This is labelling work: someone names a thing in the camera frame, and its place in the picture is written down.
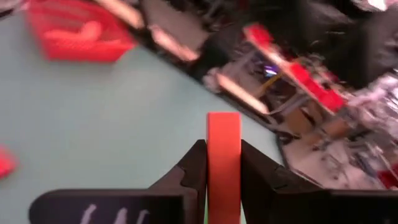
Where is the red plastic basket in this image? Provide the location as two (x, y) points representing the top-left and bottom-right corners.
(26, 0), (138, 63)

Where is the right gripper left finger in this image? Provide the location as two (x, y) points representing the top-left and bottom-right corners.
(29, 139), (208, 224)

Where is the red block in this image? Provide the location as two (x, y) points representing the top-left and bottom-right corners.
(0, 145), (19, 180)
(206, 111), (243, 224)

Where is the wooden side board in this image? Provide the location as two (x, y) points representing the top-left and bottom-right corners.
(93, 0), (270, 115)

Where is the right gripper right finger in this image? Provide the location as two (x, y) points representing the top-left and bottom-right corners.
(241, 139), (398, 224)

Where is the red metal cart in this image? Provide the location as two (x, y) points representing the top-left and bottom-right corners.
(242, 23), (348, 113)

